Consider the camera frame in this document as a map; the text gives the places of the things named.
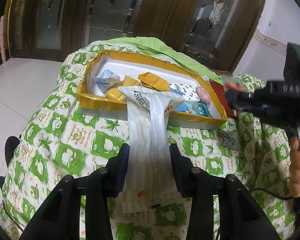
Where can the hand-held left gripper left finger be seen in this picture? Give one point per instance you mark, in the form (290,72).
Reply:
(121,170)

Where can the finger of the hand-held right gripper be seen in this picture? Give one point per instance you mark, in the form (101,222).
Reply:
(237,96)
(252,110)

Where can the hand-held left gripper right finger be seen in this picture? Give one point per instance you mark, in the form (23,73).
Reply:
(176,170)

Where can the clear bag of colourful candy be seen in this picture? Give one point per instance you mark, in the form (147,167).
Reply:
(231,81)

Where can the pink plush toy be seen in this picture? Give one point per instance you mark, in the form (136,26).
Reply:
(203,96)

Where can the blue tissue pack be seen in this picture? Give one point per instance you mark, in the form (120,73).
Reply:
(197,108)

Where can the white foil packet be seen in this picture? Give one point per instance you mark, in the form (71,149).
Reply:
(145,130)

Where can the white patterned tissue pack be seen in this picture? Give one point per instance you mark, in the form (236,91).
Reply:
(182,88)

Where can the yellow foil packet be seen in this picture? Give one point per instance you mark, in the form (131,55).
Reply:
(155,81)
(115,93)

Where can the clear bag of blue masks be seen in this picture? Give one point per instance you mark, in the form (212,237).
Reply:
(103,81)

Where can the white foam box yellow tape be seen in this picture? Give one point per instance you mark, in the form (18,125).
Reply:
(140,66)

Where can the person's right hand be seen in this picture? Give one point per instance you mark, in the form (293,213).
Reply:
(298,170)

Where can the red foil packet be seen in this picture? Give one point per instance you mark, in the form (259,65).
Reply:
(220,92)

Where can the bag of coloured sticks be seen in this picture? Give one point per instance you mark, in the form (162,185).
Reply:
(226,138)

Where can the green white printed blanket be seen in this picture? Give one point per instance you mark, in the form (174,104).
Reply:
(65,135)

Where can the wooden door white glass motif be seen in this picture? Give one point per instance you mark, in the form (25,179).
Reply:
(215,30)

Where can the light green sheet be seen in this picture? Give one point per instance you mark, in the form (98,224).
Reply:
(152,45)

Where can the black rounded object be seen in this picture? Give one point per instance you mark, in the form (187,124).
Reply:
(11,147)

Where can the wooden glass door leaf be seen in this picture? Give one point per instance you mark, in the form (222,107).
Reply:
(47,17)
(110,12)

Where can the pink patterned board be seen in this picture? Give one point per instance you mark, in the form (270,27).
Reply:
(3,40)

